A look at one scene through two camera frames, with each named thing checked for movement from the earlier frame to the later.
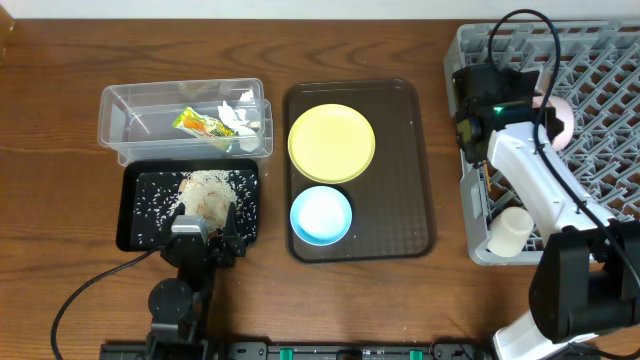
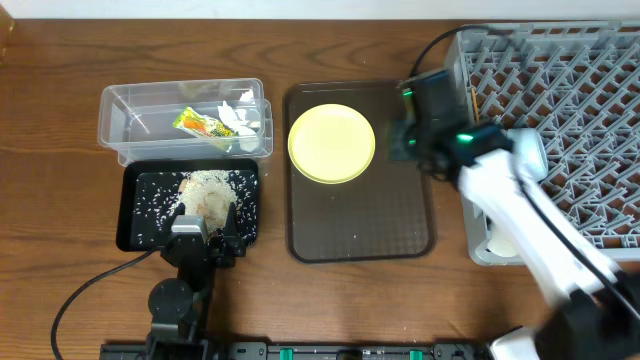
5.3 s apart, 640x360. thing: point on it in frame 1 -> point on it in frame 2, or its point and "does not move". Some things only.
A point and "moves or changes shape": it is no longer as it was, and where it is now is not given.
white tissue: (236, 119) does not move
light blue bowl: (321, 216) moves or changes shape
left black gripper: (211, 246) does not move
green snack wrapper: (195, 122) does not move
